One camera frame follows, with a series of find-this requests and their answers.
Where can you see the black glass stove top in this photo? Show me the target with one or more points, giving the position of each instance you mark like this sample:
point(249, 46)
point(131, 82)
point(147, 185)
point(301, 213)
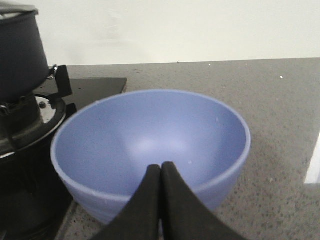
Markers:
point(33, 199)

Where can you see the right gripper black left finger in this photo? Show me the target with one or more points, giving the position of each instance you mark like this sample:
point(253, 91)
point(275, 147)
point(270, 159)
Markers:
point(139, 219)

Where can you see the blue bowl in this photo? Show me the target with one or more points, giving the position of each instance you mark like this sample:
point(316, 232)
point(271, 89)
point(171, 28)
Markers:
point(102, 152)

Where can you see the black gas burner head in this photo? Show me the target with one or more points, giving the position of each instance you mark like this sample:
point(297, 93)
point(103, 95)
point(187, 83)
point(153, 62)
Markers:
point(19, 118)

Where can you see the blue cooking pot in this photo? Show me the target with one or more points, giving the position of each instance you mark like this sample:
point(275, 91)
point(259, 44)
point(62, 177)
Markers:
point(23, 62)

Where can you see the black pot support grate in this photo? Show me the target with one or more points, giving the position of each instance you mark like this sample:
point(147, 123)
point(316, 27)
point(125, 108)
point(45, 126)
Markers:
point(53, 111)

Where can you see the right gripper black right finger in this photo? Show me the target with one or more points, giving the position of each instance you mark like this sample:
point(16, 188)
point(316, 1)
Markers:
point(184, 215)

